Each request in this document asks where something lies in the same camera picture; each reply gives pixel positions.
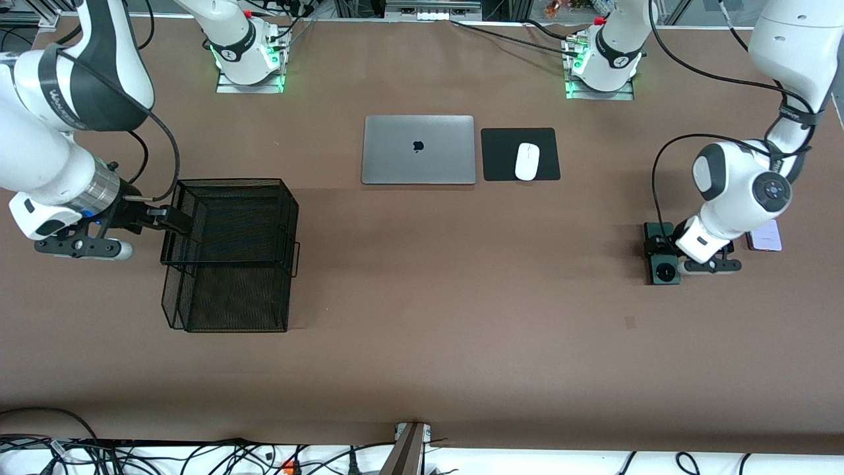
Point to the white socket block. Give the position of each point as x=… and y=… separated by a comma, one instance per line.
x=432, y=15

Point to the black mouse pad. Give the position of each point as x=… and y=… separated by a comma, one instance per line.
x=501, y=155

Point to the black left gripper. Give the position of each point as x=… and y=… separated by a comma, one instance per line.
x=657, y=245

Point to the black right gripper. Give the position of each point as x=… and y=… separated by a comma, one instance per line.
x=130, y=214

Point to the lavender phone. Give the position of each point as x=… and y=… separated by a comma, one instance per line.
x=766, y=237

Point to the black mesh two-tier organizer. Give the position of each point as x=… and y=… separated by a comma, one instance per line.
x=231, y=290

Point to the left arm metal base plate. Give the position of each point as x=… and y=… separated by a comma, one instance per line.
x=626, y=95

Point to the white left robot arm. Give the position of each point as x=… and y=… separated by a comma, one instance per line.
x=732, y=191

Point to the white computer mouse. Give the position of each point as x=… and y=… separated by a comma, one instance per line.
x=527, y=161

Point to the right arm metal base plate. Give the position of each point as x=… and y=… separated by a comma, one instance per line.
x=227, y=87

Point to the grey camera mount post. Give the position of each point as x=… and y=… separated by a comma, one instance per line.
x=405, y=455

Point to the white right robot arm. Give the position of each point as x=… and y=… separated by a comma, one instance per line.
x=39, y=152

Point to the green phone round camera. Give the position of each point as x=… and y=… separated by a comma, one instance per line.
x=664, y=272

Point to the silver laptop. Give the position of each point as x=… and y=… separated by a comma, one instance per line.
x=419, y=158

